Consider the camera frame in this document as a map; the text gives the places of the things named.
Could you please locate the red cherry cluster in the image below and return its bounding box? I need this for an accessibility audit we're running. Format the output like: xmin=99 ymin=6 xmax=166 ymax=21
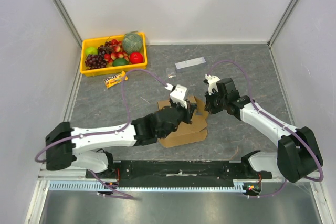
xmin=98 ymin=39 xmax=129 ymax=65

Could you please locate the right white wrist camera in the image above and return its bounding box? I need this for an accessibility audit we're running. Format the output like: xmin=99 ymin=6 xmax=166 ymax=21
xmin=204 ymin=74 xmax=220 ymax=95

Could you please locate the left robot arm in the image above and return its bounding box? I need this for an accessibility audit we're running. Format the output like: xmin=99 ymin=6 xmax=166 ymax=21
xmin=46 ymin=101 xmax=197 ymax=178

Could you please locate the yellow candy packet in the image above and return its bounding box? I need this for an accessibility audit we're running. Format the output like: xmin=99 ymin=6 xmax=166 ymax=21
xmin=104 ymin=71 xmax=128 ymax=89

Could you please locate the green apple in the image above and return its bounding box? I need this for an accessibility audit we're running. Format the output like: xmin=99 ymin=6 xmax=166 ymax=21
xmin=85 ymin=46 xmax=98 ymax=56

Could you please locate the dark purple grape bunch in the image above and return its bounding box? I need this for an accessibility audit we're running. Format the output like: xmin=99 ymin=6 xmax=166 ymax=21
xmin=85 ymin=54 xmax=107 ymax=70

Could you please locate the small clear plastic bag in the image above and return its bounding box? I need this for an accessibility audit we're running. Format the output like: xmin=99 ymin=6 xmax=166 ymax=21
xmin=166 ymin=67 xmax=177 ymax=79

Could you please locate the green netted melon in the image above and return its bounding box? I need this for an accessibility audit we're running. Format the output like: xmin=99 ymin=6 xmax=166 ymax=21
xmin=122 ymin=33 xmax=143 ymax=54

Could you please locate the slotted cable duct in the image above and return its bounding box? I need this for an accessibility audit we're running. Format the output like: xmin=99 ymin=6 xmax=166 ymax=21
xmin=48 ymin=178 xmax=297 ymax=193

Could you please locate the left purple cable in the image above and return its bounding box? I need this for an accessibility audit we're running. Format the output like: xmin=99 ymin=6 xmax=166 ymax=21
xmin=34 ymin=69 xmax=171 ymax=199

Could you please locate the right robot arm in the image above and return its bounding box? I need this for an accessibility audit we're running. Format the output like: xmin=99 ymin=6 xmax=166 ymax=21
xmin=204 ymin=74 xmax=323 ymax=183

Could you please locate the yellow plastic bin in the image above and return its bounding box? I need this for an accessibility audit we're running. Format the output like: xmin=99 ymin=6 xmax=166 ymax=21
xmin=80 ymin=32 xmax=148 ymax=77

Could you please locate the brown cardboard box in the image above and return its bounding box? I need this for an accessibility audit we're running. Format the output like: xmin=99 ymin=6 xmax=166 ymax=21
xmin=159 ymin=95 xmax=208 ymax=148

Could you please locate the green avocado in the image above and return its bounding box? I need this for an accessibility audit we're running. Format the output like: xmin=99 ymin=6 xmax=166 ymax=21
xmin=112 ymin=58 xmax=129 ymax=67

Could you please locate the red apple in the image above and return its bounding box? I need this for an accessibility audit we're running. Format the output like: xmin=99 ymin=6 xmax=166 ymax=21
xmin=130 ymin=52 xmax=144 ymax=64

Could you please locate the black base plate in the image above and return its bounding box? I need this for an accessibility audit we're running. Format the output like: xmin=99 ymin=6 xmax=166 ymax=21
xmin=97 ymin=160 xmax=272 ymax=182

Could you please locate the grey slim carton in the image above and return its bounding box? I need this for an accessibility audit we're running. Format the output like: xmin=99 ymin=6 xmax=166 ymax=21
xmin=175 ymin=57 xmax=206 ymax=71

